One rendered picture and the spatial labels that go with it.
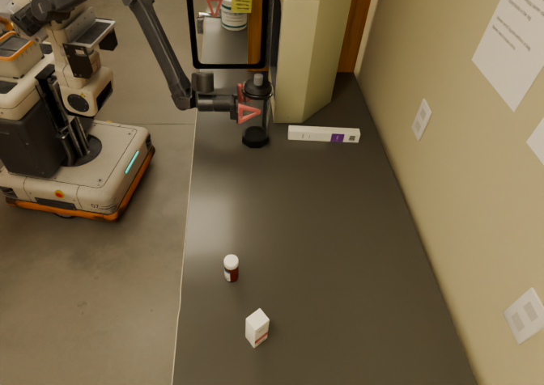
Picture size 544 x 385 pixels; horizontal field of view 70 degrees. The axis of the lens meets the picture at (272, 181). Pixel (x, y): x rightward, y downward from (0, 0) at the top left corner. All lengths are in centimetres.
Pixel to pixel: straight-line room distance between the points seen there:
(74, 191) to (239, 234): 134
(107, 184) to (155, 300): 67
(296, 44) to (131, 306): 149
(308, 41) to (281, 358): 95
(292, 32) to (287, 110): 31
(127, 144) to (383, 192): 164
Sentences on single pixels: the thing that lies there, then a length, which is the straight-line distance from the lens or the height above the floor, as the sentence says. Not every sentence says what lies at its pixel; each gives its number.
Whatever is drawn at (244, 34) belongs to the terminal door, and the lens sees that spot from 166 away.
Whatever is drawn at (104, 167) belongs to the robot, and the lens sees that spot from 239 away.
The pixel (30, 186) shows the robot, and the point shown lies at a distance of 247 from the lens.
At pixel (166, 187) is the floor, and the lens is 258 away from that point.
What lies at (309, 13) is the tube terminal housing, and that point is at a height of 137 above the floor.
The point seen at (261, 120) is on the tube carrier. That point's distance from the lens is 133.
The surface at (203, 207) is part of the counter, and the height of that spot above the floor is 94.
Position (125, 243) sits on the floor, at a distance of 237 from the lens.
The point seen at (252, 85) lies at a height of 118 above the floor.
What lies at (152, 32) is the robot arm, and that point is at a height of 128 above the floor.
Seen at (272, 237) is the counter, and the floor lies 94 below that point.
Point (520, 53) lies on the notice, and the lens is 97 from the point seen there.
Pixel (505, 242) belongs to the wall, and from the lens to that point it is 100.
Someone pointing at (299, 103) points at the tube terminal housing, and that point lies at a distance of 148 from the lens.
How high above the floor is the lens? 189
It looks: 47 degrees down
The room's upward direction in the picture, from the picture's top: 5 degrees clockwise
